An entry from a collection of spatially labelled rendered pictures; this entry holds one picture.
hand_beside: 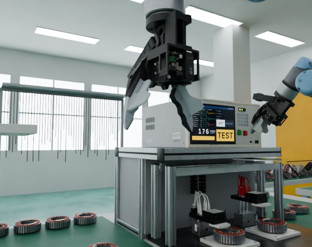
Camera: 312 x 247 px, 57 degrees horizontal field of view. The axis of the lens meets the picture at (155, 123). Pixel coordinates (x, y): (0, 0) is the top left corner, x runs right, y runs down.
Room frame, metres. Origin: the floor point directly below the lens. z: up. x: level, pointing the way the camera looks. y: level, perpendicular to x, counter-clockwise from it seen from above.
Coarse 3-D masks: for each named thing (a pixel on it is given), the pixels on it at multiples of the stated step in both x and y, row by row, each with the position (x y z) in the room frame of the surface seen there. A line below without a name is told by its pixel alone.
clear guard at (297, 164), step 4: (252, 160) 1.22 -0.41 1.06; (256, 160) 1.20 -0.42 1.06; (260, 160) 1.19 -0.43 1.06; (264, 160) 1.17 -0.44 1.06; (268, 160) 1.15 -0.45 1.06; (272, 160) 1.15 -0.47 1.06; (276, 160) 1.15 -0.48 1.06; (280, 160) 1.15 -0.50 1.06; (284, 160) 1.15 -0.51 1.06; (288, 160) 1.15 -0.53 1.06; (292, 160) 1.15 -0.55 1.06; (296, 160) 1.15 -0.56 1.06; (300, 160) 1.15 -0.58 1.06; (304, 160) 1.15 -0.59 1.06; (308, 160) 1.16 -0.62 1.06; (288, 164) 1.08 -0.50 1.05; (292, 164) 1.09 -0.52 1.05; (296, 164) 1.10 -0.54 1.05; (300, 164) 1.11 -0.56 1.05; (304, 164) 1.12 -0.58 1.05; (292, 168) 1.06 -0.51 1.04; (296, 168) 1.07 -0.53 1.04; (300, 168) 1.09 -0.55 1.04; (296, 172) 1.05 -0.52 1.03; (300, 172) 1.06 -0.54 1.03; (304, 172) 1.08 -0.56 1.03; (308, 172) 1.09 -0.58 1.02; (300, 176) 1.04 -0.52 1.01; (304, 176) 1.05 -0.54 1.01; (308, 176) 1.06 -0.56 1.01
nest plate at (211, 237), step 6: (204, 240) 1.07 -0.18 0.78; (210, 240) 1.06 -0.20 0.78; (246, 240) 1.06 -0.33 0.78; (252, 240) 1.06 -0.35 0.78; (216, 246) 1.01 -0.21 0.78; (222, 246) 1.00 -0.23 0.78; (228, 246) 1.00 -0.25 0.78; (234, 246) 1.00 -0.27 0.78; (240, 246) 1.00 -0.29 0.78; (246, 246) 1.00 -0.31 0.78; (252, 246) 1.02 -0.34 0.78; (258, 246) 1.03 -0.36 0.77
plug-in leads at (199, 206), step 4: (196, 192) 1.19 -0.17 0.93; (200, 192) 1.20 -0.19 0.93; (196, 196) 1.19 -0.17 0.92; (204, 196) 1.17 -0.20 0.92; (204, 200) 1.20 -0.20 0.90; (208, 200) 1.18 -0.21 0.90; (192, 204) 1.20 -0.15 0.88; (200, 204) 1.15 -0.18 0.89; (204, 204) 1.20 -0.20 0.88; (208, 204) 1.18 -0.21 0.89; (192, 208) 1.20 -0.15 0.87; (196, 208) 1.20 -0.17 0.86; (200, 208) 1.15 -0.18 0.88; (204, 208) 1.19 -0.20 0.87; (208, 208) 1.18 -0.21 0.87; (192, 212) 1.20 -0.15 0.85; (196, 212) 1.20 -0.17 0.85; (200, 212) 1.15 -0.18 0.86
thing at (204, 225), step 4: (192, 220) 1.18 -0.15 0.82; (196, 220) 1.17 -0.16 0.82; (192, 224) 1.18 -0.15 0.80; (200, 224) 1.15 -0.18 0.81; (204, 224) 1.16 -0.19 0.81; (208, 224) 1.17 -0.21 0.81; (192, 228) 1.18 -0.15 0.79; (200, 228) 1.15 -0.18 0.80; (204, 228) 1.16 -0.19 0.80; (208, 228) 1.17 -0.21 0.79; (212, 228) 1.18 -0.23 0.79; (192, 232) 1.18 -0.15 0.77; (196, 232) 1.16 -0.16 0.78; (200, 232) 1.15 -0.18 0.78; (204, 232) 1.16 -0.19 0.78; (208, 232) 1.17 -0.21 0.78; (212, 232) 1.18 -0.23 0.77
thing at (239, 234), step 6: (216, 228) 1.08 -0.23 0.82; (222, 228) 1.09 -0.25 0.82; (228, 228) 1.10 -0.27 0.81; (234, 228) 1.09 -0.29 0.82; (240, 228) 1.08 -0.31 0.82; (216, 234) 1.04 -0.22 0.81; (222, 234) 1.02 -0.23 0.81; (228, 234) 1.02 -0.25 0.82; (234, 234) 1.01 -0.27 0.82; (240, 234) 1.02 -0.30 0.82; (216, 240) 1.04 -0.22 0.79; (222, 240) 1.02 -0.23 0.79; (228, 240) 1.02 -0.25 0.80; (234, 240) 1.01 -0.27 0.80; (240, 240) 1.01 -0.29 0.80
